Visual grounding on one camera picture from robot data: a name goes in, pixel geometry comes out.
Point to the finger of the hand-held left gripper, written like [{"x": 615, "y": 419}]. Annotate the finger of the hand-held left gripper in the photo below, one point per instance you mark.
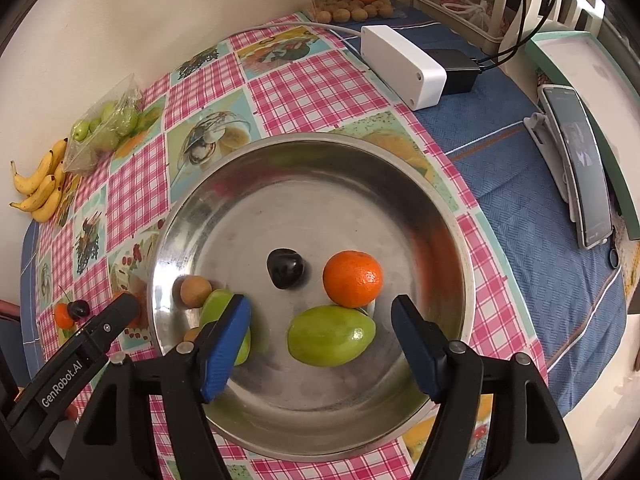
[{"x": 112, "y": 320}]

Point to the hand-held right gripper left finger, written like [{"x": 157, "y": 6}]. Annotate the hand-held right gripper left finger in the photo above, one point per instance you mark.
[{"x": 227, "y": 347}]

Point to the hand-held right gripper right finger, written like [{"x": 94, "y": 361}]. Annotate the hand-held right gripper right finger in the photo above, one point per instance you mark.
[{"x": 415, "y": 350}]

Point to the large orange tangerine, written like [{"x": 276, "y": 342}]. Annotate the large orange tangerine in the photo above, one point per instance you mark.
[{"x": 142, "y": 316}]

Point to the small brown longan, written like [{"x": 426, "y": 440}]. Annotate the small brown longan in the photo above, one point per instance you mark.
[
  {"x": 192, "y": 334},
  {"x": 192, "y": 290}
]

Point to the small green fruit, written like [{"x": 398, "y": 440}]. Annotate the small green fruit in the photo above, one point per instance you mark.
[{"x": 215, "y": 305}]

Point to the large green mango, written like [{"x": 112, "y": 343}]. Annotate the large green mango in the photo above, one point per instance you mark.
[{"x": 330, "y": 336}]

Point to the dark cherry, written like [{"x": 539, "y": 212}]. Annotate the dark cherry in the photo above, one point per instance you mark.
[
  {"x": 285, "y": 268},
  {"x": 78, "y": 308}
]

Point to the round metal plate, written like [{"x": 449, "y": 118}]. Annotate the round metal plate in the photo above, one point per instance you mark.
[{"x": 310, "y": 200}]

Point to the small orange tangerine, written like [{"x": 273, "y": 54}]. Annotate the small orange tangerine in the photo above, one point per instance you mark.
[{"x": 61, "y": 316}]

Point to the yellow banana bunch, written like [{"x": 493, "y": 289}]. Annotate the yellow banana bunch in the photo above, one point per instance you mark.
[{"x": 42, "y": 187}]

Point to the blue woven tablecloth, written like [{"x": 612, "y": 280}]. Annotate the blue woven tablecloth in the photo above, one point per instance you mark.
[{"x": 525, "y": 210}]

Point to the clear plastic fruit container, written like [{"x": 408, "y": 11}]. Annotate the clear plastic fruit container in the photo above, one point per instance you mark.
[{"x": 100, "y": 130}]

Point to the pile of green jujubes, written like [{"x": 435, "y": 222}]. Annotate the pile of green jujubes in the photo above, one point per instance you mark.
[{"x": 117, "y": 120}]

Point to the smartphone on white stand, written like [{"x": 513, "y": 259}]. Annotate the smartphone on white stand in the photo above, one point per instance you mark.
[{"x": 542, "y": 135}]

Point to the black smartphone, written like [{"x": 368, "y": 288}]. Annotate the black smartphone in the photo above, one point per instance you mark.
[{"x": 582, "y": 160}]

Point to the pink checked tablecloth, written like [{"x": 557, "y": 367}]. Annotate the pink checked tablecloth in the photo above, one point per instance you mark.
[{"x": 295, "y": 90}]

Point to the black power adapter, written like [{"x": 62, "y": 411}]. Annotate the black power adapter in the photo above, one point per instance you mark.
[{"x": 452, "y": 70}]

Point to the white plastic box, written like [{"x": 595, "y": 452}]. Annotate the white plastic box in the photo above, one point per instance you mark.
[{"x": 400, "y": 62}]

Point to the green rimmed white board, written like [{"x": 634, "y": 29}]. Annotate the green rimmed white board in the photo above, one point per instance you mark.
[{"x": 595, "y": 70}]

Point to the white plastic bag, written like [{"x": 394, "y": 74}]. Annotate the white plastic bag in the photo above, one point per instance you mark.
[{"x": 467, "y": 10}]

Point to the pile of brown longans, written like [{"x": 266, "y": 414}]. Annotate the pile of brown longans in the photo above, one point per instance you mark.
[{"x": 350, "y": 11}]

